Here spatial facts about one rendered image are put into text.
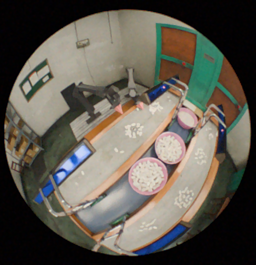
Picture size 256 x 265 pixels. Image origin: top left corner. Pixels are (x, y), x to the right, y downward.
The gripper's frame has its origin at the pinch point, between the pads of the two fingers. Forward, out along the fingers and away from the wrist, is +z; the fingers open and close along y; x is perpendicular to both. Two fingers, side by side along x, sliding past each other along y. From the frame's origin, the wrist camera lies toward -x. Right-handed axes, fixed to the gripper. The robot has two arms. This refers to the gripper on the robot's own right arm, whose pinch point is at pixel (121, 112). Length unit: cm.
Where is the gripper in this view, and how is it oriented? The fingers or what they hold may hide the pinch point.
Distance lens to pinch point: 72.1
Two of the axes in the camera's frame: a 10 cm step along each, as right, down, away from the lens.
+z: 5.9, 7.7, 2.5
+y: 6.9, -6.3, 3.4
